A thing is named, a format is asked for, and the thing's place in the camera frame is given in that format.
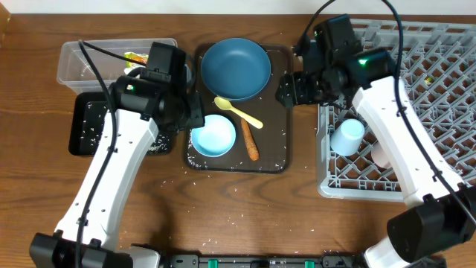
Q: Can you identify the light blue bowl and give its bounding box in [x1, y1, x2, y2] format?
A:
[190, 115, 237, 157]

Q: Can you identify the black rectangular tray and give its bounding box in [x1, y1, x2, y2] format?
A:
[68, 91, 174, 156]

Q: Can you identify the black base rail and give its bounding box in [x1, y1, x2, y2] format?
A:
[158, 251, 367, 268]

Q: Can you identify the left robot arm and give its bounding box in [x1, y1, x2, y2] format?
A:
[29, 42, 205, 267]

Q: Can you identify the light blue plastic cup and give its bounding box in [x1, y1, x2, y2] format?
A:
[330, 119, 364, 156]

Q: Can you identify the yellow plastic spoon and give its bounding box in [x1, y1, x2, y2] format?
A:
[213, 96, 263, 129]

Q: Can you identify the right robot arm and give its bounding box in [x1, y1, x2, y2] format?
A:
[276, 15, 475, 267]

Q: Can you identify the dark brown serving tray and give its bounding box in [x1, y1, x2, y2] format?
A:
[183, 44, 292, 173]

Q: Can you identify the dark blue plate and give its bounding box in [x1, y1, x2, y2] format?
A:
[200, 38, 271, 101]

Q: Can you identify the yellow green snack wrapper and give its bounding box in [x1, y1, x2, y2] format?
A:
[124, 52, 149, 74]

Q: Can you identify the pink plastic cup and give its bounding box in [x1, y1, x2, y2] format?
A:
[371, 142, 391, 169]

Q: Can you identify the grey dishwasher rack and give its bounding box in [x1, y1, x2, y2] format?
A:
[316, 22, 475, 202]

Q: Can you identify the clear plastic waste bin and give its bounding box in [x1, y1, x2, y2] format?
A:
[57, 38, 178, 94]

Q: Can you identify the white rice pile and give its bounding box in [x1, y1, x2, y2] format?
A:
[70, 101, 173, 156]

